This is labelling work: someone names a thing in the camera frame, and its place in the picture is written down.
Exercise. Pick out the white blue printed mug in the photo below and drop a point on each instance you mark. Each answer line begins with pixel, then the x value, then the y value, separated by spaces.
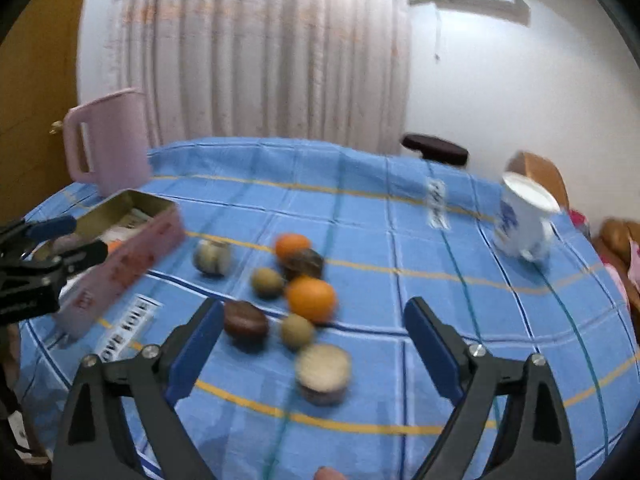
pixel 522 226

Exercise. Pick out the dark wrinkled passion fruit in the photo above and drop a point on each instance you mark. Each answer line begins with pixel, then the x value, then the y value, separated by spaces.
pixel 304 262

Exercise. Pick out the small printed cylinder can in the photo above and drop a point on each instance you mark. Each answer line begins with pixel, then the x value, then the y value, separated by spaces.
pixel 213 257

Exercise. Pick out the pink metal tin box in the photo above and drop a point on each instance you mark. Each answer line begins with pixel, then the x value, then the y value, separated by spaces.
pixel 149 226

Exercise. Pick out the brass door knob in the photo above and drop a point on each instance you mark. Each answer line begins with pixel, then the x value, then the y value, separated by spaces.
pixel 56 128

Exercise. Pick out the pink electric kettle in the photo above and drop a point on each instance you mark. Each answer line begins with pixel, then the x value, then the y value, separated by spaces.
pixel 106 142

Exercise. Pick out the dark brown chestnut fruit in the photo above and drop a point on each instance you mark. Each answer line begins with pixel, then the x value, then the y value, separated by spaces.
pixel 244 321

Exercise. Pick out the blue plaid tablecloth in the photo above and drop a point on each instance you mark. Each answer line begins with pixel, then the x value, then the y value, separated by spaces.
pixel 331 244

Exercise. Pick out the right hand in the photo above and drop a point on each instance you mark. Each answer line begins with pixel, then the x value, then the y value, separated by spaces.
pixel 328 473

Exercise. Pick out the floral pink curtain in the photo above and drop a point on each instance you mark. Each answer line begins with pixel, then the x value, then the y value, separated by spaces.
pixel 326 70

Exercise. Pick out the wooden door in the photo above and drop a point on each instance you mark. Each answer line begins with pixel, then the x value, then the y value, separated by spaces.
pixel 38 87

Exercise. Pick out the pink floral cloth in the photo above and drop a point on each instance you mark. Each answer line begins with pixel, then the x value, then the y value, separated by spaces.
pixel 617 245

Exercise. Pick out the orange tangerine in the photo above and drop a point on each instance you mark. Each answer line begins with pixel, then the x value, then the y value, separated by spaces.
pixel 113 245
pixel 312 299
pixel 287 244

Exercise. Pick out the dark round stool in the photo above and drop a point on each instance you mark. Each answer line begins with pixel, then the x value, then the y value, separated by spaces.
pixel 435 149

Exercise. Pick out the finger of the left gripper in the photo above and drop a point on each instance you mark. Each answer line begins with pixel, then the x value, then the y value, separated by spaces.
pixel 32 288
pixel 20 237

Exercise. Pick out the tan round longan fruit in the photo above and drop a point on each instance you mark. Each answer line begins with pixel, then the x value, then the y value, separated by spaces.
pixel 267 283
pixel 297 332

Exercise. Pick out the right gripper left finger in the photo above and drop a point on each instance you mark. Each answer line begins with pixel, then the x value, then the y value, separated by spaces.
pixel 94 439

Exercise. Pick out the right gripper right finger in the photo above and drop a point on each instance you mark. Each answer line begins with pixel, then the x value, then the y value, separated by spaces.
pixel 533 439

